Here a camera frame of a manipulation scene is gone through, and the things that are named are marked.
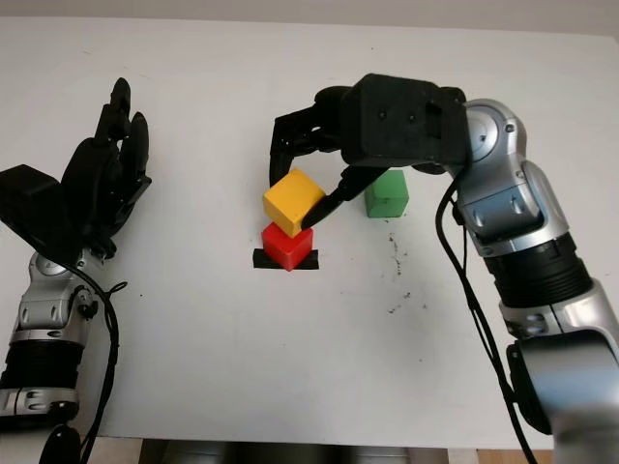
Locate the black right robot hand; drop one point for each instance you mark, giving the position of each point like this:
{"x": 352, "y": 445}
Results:
{"x": 324, "y": 121}

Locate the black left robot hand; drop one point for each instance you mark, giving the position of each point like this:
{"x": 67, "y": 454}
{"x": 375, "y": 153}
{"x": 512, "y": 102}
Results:
{"x": 101, "y": 174}

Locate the yellow wooden block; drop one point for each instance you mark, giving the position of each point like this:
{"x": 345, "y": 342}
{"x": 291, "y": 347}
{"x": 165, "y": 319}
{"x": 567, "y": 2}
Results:
{"x": 290, "y": 198}

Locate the green wooden block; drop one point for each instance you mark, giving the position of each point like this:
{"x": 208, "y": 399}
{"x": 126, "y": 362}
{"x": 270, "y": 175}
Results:
{"x": 387, "y": 200}

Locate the red wooden block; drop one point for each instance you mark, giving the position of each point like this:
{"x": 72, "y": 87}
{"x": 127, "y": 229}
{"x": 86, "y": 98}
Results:
{"x": 290, "y": 249}

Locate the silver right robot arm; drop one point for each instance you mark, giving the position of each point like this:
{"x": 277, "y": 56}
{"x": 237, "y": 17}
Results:
{"x": 508, "y": 193}

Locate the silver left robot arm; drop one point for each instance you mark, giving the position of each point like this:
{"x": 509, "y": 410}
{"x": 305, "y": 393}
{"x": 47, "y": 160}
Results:
{"x": 43, "y": 304}

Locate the black tape strip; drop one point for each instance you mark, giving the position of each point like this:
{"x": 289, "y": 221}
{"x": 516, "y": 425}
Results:
{"x": 261, "y": 261}

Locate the dark robot torso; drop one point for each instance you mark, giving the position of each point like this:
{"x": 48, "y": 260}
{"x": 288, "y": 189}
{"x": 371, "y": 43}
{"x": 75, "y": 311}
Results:
{"x": 290, "y": 453}

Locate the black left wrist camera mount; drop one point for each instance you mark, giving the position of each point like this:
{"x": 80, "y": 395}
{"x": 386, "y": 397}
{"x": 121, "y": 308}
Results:
{"x": 34, "y": 203}

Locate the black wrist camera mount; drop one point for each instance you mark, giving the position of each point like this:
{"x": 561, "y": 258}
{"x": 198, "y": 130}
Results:
{"x": 34, "y": 203}
{"x": 401, "y": 121}

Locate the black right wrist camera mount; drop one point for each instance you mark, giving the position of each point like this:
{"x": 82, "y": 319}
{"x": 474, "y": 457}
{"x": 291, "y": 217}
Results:
{"x": 401, "y": 121}

